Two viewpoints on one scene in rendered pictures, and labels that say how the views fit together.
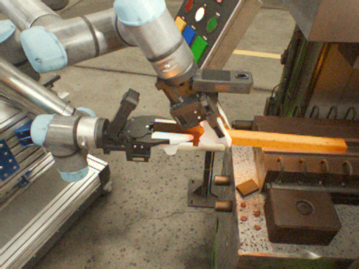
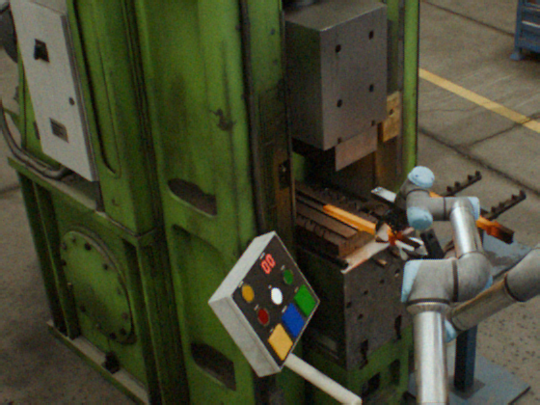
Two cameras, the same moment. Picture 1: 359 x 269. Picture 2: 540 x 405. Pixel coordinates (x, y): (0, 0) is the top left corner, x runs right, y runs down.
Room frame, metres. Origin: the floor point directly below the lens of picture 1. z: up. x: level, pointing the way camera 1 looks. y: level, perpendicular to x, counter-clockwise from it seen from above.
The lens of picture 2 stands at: (2.51, 1.46, 2.72)
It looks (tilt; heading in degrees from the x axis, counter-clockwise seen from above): 31 degrees down; 222
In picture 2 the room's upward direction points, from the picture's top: 2 degrees counter-clockwise
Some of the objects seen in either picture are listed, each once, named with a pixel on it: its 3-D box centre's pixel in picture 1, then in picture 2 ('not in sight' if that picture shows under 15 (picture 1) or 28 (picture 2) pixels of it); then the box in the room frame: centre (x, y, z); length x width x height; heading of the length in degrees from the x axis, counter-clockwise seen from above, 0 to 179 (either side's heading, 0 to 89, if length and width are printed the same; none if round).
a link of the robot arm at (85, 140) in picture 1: (92, 133); not in sight; (0.48, 0.21, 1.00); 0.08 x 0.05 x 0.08; 176
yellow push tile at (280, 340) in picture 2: (178, 29); (279, 341); (1.10, 0.01, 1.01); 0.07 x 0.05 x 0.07; 21
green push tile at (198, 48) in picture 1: (198, 50); (303, 301); (0.91, -0.06, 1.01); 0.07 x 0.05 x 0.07; 21
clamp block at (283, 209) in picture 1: (299, 216); (379, 214); (0.30, -0.23, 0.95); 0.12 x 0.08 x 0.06; 86
